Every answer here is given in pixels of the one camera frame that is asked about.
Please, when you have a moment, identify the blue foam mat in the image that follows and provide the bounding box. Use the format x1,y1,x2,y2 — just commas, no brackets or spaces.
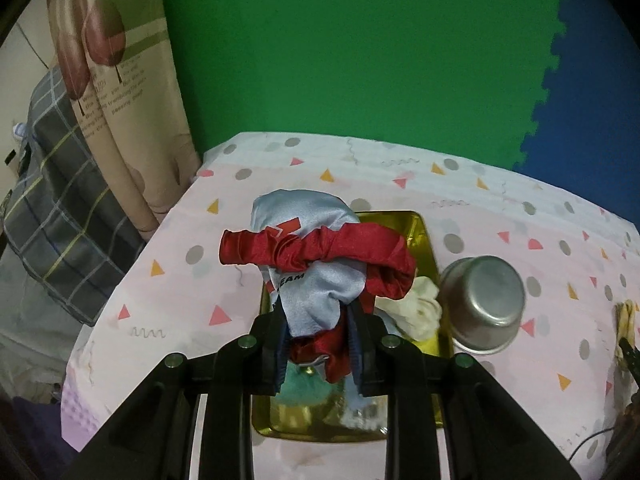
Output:
512,0,640,231

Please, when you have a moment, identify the dark blue cloth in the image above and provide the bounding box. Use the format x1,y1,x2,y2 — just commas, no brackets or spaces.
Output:
0,395,86,480

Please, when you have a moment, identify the silver cloth with red ruffle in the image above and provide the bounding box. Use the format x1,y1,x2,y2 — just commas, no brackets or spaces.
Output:
218,189,418,383

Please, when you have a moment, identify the pink patterned tablecloth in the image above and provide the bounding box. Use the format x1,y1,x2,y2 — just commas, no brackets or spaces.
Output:
60,131,640,480

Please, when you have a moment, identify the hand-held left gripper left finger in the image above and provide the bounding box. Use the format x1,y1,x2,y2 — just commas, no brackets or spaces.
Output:
62,310,291,480

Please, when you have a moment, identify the small white cloth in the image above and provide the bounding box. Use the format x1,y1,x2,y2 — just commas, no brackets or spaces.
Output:
377,276,443,342

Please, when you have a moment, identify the light blue fluffy towel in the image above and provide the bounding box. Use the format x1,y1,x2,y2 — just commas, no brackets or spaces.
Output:
341,375,388,433

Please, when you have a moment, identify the stainless steel bowl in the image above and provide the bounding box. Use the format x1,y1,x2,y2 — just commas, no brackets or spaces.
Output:
439,255,527,356

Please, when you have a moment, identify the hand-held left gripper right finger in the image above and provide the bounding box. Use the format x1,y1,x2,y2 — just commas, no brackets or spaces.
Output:
350,305,583,480

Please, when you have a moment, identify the teal fluffy scrunchie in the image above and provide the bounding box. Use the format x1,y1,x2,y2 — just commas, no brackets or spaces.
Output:
277,370,342,409

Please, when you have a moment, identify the green foam mat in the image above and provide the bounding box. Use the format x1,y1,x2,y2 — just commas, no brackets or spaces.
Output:
157,0,568,171

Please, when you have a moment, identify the pale yellow cloth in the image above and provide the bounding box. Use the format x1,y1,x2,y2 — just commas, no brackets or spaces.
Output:
615,300,640,358

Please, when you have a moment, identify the black cable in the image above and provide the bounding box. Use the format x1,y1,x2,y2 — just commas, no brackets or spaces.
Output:
565,426,617,461

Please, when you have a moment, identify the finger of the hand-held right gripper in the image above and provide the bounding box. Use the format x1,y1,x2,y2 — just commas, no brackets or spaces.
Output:
619,337,640,388

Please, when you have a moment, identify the grey plaid cloth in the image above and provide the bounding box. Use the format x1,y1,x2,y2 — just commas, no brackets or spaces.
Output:
2,67,151,326

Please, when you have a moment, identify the gold rectangular tin box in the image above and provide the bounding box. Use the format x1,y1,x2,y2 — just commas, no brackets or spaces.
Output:
250,210,456,443

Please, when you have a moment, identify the beige printed curtain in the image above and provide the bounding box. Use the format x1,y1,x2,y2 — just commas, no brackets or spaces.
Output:
45,0,203,241

